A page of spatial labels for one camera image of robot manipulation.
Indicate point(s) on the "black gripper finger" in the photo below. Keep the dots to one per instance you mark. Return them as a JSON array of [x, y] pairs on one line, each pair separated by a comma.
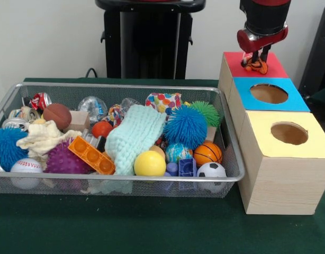
[[265, 54], [255, 56]]

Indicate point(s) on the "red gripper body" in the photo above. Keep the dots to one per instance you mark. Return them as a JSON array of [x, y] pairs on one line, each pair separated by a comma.
[[260, 39]]

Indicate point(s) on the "orange striped tiger plush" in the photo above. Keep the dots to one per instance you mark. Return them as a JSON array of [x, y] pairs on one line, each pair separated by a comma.
[[257, 67]]

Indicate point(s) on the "green fuzzy ball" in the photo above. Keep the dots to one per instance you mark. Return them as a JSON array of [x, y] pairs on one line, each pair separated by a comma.
[[209, 113]]

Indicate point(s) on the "blue fuzzy ball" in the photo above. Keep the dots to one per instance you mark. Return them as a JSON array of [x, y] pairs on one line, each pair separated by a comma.
[[6, 148], [185, 127]]

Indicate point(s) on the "mint green knitted cloth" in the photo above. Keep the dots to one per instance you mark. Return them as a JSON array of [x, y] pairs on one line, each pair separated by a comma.
[[133, 135]]

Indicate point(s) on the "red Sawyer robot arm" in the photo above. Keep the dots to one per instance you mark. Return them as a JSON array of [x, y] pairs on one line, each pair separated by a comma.
[[265, 13]]

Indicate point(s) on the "wooden box with three holes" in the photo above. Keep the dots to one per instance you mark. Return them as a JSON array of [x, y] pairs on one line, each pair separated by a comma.
[[281, 185]]

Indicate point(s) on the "shallow clear mesh bin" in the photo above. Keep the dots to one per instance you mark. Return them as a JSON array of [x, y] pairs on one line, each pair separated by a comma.
[[72, 186]]

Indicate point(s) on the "black upright panel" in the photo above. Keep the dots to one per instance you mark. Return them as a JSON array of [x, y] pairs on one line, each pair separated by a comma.
[[320, 53]]

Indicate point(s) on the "dark green table cloth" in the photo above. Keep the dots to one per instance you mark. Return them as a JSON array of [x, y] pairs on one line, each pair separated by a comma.
[[324, 96], [152, 227]]

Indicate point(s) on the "small orange basketball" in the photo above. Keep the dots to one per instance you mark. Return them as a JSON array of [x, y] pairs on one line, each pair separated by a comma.
[[207, 153]]

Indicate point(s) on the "black and white soccer ball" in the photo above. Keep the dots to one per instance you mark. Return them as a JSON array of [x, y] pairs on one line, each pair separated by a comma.
[[212, 170]]

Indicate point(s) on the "multicoloured knotted fabric toy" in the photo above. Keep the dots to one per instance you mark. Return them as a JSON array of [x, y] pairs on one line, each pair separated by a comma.
[[116, 113]]

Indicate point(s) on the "yellow ball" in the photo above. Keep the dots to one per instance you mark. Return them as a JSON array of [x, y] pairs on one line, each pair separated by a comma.
[[149, 164]]

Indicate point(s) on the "orange plastic block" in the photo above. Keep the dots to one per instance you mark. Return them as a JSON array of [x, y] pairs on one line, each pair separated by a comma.
[[91, 156]]

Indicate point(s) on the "brown toy football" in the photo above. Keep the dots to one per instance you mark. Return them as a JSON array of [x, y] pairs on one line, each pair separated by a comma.
[[57, 115]]

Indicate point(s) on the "purple spiky ball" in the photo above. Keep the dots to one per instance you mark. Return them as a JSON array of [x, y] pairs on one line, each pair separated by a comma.
[[62, 160]]

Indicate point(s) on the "white baseball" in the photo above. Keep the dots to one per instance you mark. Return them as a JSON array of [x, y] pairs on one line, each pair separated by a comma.
[[26, 166]]

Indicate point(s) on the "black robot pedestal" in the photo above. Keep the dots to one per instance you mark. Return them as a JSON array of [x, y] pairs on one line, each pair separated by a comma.
[[146, 39]]

